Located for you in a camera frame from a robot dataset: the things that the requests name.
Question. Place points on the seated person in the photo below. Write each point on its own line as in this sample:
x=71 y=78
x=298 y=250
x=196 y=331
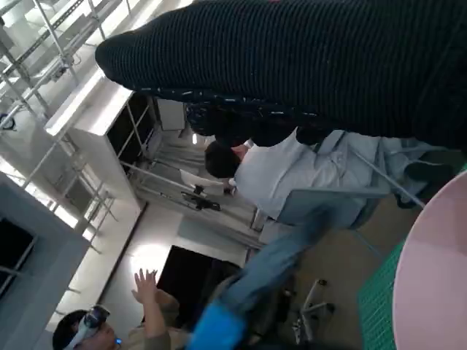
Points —
x=284 y=171

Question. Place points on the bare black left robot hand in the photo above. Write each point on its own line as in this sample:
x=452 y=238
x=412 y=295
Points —
x=219 y=324

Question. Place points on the black monitor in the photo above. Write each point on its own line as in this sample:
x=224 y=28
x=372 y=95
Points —
x=189 y=277

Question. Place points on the VR headset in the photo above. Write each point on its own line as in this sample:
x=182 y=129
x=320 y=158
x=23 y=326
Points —
x=91 y=322

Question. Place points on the grey rolling chair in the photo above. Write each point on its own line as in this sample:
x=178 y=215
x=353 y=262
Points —
x=321 y=208

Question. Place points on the white shelf cabinet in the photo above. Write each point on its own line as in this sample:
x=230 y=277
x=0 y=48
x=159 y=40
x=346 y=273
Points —
x=124 y=124

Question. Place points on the pink bowl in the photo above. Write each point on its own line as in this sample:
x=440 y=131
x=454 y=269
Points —
x=438 y=273

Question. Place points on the green cutting mat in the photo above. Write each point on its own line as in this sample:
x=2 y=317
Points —
x=376 y=302

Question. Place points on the white metal frame rack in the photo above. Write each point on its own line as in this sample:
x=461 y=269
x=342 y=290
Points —
x=44 y=43

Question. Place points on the person with headset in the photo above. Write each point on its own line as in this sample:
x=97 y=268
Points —
x=149 y=291

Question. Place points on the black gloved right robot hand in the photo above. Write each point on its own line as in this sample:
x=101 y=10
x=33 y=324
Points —
x=292 y=54

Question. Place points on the dark blue office chair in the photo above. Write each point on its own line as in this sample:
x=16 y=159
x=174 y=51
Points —
x=313 y=310

